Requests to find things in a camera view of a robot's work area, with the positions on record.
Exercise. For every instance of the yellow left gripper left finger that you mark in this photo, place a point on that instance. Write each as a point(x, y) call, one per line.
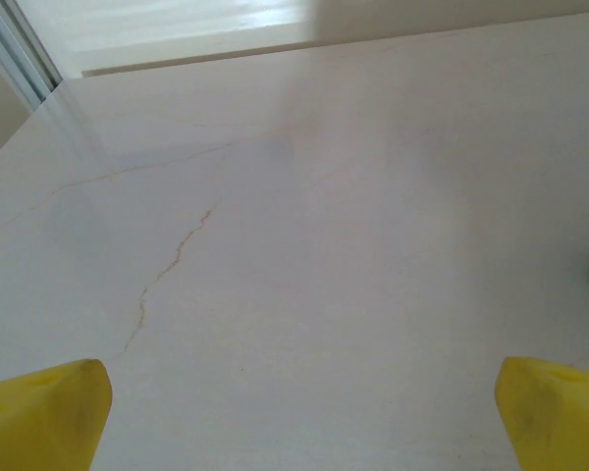
point(44, 417)

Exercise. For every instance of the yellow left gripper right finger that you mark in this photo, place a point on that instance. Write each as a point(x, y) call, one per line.
point(554, 422)

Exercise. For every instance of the aluminium frame post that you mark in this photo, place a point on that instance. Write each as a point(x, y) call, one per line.
point(19, 44)

